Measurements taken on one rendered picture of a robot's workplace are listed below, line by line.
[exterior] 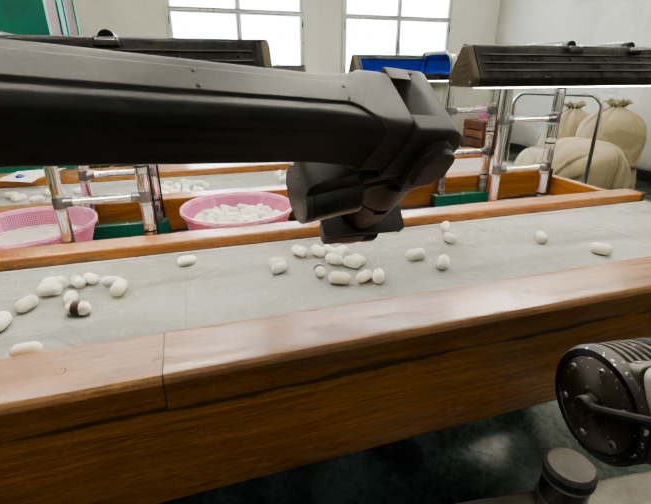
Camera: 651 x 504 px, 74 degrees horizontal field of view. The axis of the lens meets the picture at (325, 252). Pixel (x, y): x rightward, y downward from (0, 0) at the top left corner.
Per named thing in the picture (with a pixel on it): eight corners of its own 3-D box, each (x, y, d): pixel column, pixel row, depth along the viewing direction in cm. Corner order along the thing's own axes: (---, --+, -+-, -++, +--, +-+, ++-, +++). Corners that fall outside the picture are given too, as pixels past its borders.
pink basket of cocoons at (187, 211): (315, 245, 106) (315, 208, 102) (214, 275, 90) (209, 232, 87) (259, 218, 125) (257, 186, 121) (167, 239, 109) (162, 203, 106)
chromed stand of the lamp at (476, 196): (489, 203, 139) (512, 50, 122) (434, 208, 133) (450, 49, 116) (455, 189, 156) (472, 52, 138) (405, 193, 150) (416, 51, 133)
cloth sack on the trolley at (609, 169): (635, 194, 323) (649, 143, 309) (560, 204, 299) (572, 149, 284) (571, 178, 371) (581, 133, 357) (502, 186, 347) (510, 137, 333)
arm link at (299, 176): (464, 150, 35) (418, 73, 38) (334, 177, 31) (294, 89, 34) (410, 224, 45) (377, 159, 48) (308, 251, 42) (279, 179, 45)
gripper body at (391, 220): (311, 191, 52) (326, 161, 46) (387, 186, 55) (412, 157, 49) (320, 242, 51) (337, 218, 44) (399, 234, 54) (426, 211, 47)
